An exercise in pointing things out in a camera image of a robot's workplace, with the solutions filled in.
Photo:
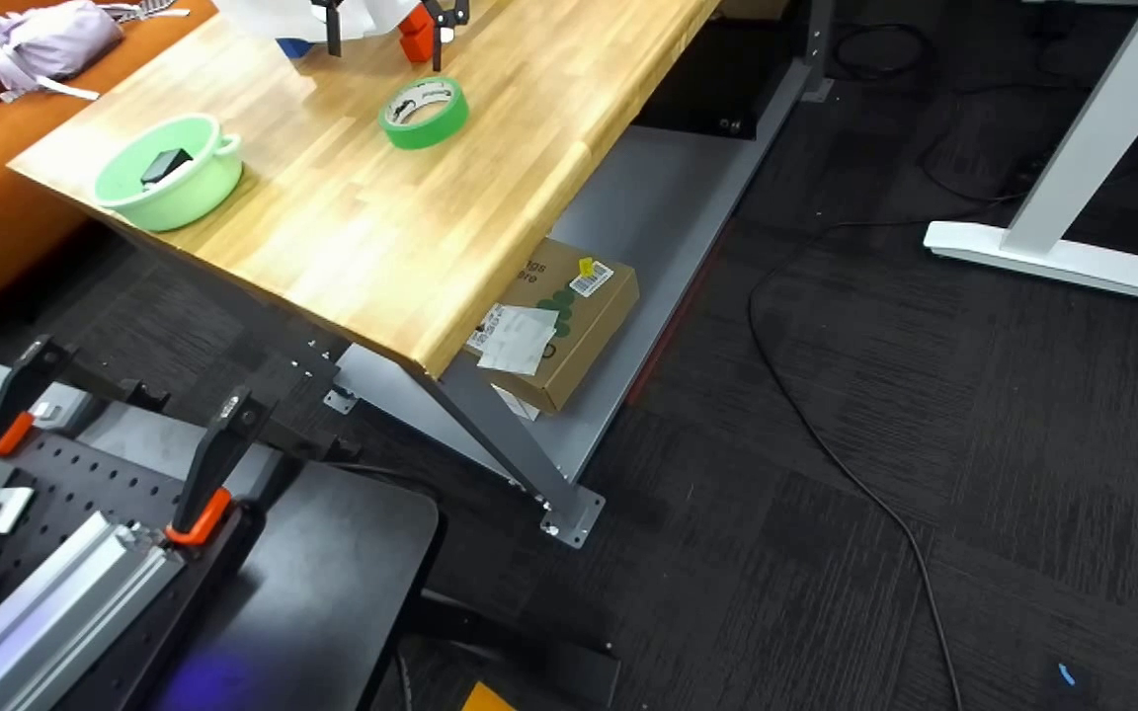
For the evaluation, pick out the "labelled cardboard box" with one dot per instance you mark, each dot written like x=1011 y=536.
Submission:
x=573 y=341

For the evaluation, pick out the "small black block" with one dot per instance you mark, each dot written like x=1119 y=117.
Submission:
x=167 y=162

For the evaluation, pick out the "pale crumpled cloth bundle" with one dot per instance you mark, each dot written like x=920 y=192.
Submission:
x=47 y=46

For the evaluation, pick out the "light-green plastic bowl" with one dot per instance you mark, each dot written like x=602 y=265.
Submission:
x=196 y=193

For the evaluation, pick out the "white desk leg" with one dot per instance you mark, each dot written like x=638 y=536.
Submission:
x=1057 y=259

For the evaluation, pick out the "blue floor scrap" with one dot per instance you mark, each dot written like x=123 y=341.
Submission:
x=1069 y=682

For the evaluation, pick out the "small yellow item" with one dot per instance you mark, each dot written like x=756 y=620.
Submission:
x=483 y=700

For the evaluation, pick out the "red block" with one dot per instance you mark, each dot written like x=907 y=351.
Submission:
x=411 y=39

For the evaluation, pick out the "grey metal table frame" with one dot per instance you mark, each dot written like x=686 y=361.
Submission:
x=654 y=199

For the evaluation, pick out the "small blue pad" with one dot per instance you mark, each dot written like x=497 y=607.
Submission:
x=295 y=50

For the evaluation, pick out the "black perforated board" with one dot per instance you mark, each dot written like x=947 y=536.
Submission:
x=96 y=478

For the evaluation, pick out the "black flat plate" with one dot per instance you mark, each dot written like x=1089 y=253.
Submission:
x=317 y=579

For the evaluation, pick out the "aluminium extrusion rail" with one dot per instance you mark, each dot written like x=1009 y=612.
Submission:
x=58 y=607

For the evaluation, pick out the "green tape roll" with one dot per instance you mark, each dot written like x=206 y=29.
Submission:
x=422 y=132

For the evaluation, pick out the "white plastic drawer unit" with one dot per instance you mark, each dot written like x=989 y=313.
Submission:
x=264 y=17

